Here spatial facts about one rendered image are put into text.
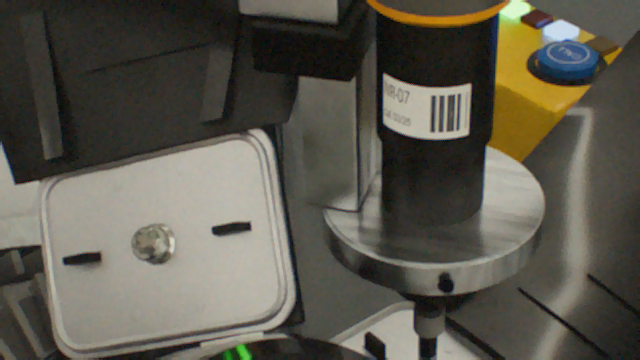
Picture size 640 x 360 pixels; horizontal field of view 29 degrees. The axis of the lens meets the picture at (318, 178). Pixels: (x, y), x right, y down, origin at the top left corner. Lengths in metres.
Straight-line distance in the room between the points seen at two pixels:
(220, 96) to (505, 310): 0.15
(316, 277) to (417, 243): 1.14
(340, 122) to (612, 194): 0.19
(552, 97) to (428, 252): 0.47
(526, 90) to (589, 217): 0.32
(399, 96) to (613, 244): 0.17
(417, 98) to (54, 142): 0.13
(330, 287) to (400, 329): 1.07
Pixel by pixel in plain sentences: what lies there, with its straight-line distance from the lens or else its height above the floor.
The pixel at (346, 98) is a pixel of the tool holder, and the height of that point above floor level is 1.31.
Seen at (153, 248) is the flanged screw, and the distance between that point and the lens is 0.40.
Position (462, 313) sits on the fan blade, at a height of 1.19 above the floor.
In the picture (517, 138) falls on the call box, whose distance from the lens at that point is 0.84.
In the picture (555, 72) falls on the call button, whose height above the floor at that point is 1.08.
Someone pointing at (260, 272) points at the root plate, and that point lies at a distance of 0.39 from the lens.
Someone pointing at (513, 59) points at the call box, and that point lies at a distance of 0.87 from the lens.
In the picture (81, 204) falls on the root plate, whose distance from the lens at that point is 0.42.
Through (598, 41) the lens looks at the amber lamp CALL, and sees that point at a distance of 0.88.
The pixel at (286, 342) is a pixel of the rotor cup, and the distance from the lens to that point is 0.35.
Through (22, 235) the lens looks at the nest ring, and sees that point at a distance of 0.58.
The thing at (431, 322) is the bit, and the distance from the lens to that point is 0.41.
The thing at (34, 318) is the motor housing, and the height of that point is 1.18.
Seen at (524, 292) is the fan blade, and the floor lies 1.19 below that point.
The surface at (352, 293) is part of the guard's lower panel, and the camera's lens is 1.57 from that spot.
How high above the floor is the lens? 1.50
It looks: 35 degrees down
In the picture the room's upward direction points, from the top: 2 degrees counter-clockwise
